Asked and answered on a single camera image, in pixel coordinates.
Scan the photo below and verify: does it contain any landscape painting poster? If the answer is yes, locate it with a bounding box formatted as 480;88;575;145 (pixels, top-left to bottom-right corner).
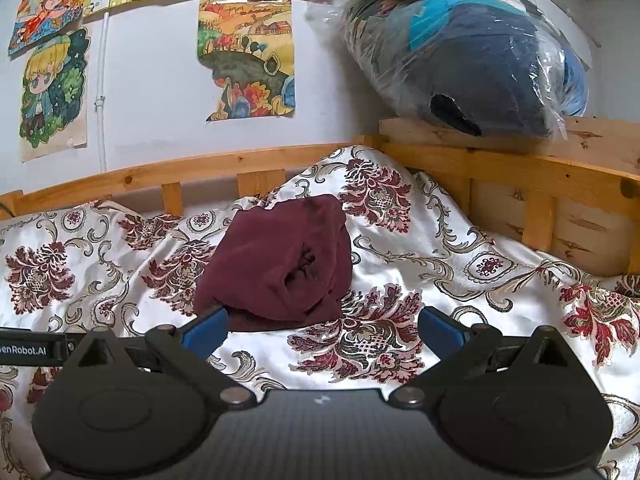
196;0;296;122

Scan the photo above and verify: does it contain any white floral bed cover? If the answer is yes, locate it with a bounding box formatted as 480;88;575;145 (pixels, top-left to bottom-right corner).
1;146;639;479

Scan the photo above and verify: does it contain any white wall pipe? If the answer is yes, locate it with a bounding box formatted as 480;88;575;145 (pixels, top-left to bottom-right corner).
94;11;110;172

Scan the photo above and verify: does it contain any red-haired girl painting poster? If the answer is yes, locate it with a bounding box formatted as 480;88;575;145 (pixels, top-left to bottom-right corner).
8;0;85;55

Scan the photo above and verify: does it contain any maroon long-sleeve shirt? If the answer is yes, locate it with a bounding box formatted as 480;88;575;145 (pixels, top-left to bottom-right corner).
193;195;352;333

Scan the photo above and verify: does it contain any white air conditioner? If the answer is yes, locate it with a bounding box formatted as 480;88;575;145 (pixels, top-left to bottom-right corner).
502;0;594;68

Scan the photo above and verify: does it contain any blond child painting poster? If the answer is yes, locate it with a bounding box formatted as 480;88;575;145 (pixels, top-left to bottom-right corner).
18;27;91;162

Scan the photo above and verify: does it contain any clear bag of clothes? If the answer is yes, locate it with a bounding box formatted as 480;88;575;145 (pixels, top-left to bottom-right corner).
306;0;589;139

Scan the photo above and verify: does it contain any wooden bed frame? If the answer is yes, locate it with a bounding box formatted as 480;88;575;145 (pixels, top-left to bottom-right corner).
1;118;639;275

